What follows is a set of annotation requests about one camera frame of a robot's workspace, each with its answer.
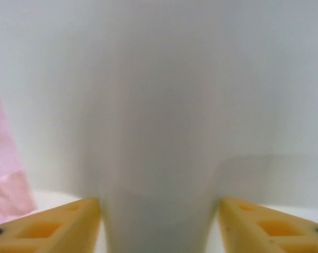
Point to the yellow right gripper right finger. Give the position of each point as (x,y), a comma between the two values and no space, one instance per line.
(267,232)

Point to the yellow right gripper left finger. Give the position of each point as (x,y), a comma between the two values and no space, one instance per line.
(56,232)

